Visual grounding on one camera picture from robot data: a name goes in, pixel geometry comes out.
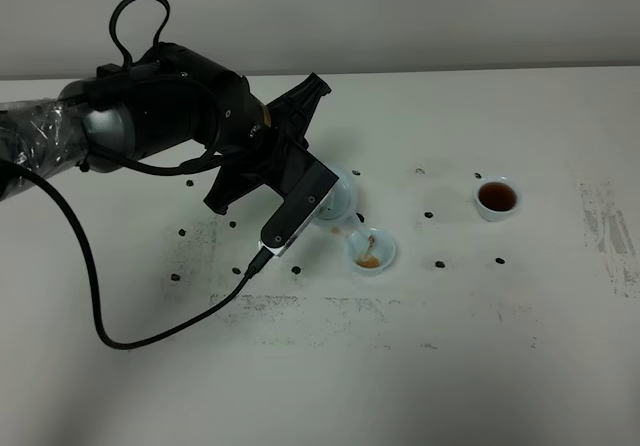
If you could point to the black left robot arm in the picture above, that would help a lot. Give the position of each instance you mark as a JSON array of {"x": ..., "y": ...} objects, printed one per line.
[{"x": 177, "y": 113}]

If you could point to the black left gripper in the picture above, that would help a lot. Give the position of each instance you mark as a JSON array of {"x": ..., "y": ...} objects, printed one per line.
[{"x": 283, "y": 156}]

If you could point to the light blue teacup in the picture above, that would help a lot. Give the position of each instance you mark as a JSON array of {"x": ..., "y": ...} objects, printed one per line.
[
  {"x": 497, "y": 198},
  {"x": 369, "y": 252}
]

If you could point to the near light blue teacup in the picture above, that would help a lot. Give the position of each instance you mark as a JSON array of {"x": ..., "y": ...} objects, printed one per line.
[{"x": 369, "y": 252}]

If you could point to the far light blue teacup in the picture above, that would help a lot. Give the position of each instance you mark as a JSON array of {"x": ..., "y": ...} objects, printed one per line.
[{"x": 497, "y": 198}]

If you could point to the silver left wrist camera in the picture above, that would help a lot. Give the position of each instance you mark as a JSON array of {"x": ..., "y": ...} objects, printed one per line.
[{"x": 299, "y": 206}]

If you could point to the light blue porcelain teapot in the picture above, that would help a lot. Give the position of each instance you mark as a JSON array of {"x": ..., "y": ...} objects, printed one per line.
[{"x": 337, "y": 212}]

